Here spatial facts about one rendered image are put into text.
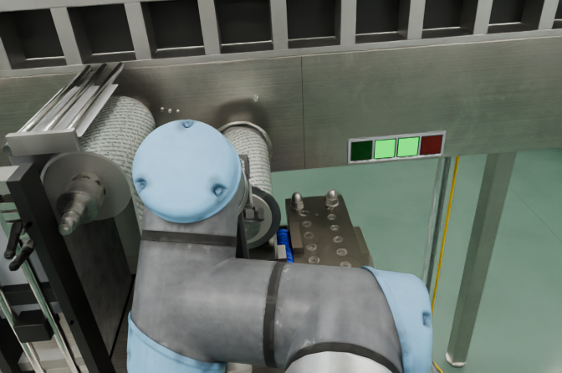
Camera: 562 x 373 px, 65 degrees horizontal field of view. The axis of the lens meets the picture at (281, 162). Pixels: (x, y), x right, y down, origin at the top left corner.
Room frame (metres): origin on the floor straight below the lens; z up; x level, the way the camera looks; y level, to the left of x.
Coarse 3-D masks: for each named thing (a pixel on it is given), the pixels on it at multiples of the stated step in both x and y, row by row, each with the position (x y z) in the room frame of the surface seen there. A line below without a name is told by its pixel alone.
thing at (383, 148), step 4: (388, 140) 0.98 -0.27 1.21; (392, 140) 0.98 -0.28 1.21; (376, 144) 0.98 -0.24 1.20; (380, 144) 0.98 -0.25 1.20; (384, 144) 0.98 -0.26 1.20; (388, 144) 0.98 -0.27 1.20; (392, 144) 0.98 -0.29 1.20; (376, 148) 0.98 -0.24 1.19; (380, 148) 0.98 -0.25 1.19; (384, 148) 0.98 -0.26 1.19; (388, 148) 0.98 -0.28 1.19; (392, 148) 0.98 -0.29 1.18; (376, 152) 0.98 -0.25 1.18; (380, 152) 0.98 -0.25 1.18; (384, 152) 0.98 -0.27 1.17; (388, 152) 0.98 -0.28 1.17; (392, 152) 0.98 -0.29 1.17; (376, 156) 0.98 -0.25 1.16; (380, 156) 0.98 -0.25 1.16; (384, 156) 0.98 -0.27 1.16; (388, 156) 0.98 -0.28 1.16; (392, 156) 0.98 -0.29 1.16
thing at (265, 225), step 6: (258, 198) 0.63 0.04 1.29; (258, 204) 0.63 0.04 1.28; (264, 204) 0.64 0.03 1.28; (264, 210) 0.63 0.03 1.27; (270, 210) 0.64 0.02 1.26; (264, 216) 0.63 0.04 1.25; (270, 216) 0.64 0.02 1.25; (264, 222) 0.63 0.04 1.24; (270, 222) 0.64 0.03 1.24; (264, 228) 0.63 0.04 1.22; (258, 234) 0.63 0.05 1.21; (264, 234) 0.64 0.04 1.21; (252, 240) 0.63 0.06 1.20
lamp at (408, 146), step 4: (400, 140) 0.98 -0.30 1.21; (404, 140) 0.98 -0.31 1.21; (408, 140) 0.98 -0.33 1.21; (412, 140) 0.98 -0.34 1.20; (416, 140) 0.98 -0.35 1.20; (400, 144) 0.98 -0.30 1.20; (404, 144) 0.98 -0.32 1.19; (408, 144) 0.98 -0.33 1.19; (412, 144) 0.98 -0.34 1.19; (416, 144) 0.98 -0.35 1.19; (400, 148) 0.98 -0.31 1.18; (404, 148) 0.98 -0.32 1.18; (408, 148) 0.98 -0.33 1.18; (412, 148) 0.98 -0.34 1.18; (416, 148) 0.98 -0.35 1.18; (400, 152) 0.98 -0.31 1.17; (404, 152) 0.98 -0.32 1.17; (408, 152) 0.98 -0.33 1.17; (412, 152) 0.98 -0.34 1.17; (416, 152) 0.98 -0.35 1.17
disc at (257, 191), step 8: (256, 192) 0.64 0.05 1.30; (264, 192) 0.64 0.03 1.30; (264, 200) 0.64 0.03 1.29; (272, 200) 0.64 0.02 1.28; (272, 208) 0.64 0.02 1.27; (272, 216) 0.64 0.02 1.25; (280, 216) 0.64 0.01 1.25; (272, 224) 0.64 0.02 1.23; (272, 232) 0.64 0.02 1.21; (264, 240) 0.64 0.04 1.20; (248, 248) 0.64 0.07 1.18
